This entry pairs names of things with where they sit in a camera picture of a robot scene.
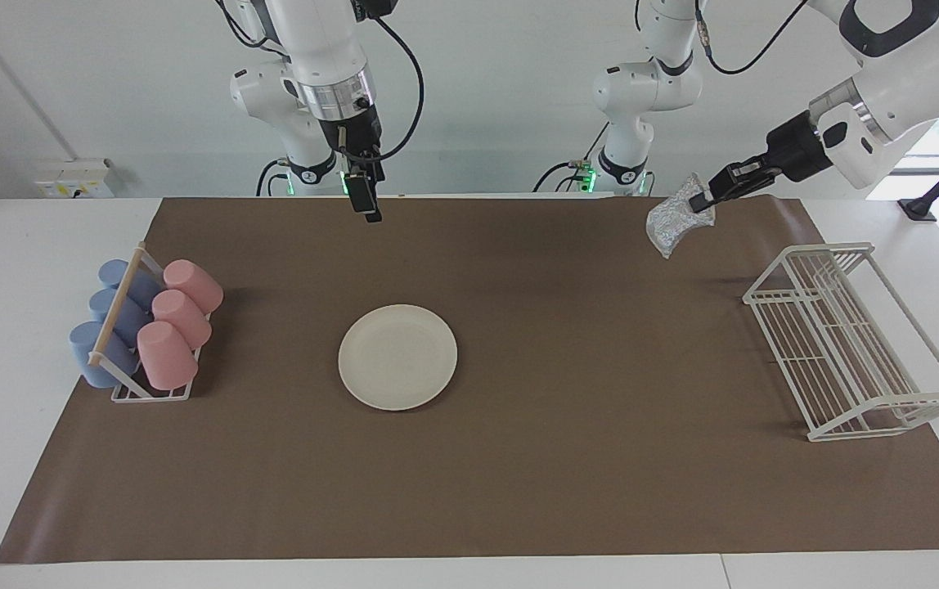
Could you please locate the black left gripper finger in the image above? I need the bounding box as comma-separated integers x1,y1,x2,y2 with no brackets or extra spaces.
693,168,781,215
707,151,775,202

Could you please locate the silver mesh sponge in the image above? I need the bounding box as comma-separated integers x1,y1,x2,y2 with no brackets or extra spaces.
647,173,717,260

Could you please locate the cream round plate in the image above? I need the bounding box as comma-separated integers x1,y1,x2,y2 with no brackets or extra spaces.
338,304,459,411

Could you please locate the pink cup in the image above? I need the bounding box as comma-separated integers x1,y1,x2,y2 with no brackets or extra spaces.
163,259,224,315
137,321,199,391
151,290,213,350

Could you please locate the brown table mat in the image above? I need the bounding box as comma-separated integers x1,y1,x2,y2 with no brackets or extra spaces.
0,196,939,565

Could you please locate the blue cup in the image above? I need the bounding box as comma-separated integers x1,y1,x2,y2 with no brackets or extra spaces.
89,288,153,348
69,321,141,389
98,259,164,312

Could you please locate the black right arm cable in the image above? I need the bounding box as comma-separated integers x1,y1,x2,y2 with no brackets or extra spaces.
339,12,425,164

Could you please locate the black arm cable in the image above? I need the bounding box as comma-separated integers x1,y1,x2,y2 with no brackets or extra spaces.
339,12,425,164
694,0,812,76

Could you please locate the black right base cable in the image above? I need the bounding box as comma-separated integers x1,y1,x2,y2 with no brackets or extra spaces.
255,158,294,197

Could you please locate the black base cable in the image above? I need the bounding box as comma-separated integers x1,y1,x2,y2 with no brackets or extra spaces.
255,158,294,197
531,123,611,195

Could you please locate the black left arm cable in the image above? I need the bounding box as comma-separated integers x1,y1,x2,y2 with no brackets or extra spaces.
694,0,812,76

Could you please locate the black left base cable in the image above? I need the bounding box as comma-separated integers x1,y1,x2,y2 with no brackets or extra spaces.
531,123,611,195

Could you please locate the white wire dish rack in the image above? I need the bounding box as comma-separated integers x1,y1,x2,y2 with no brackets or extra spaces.
743,242,939,443

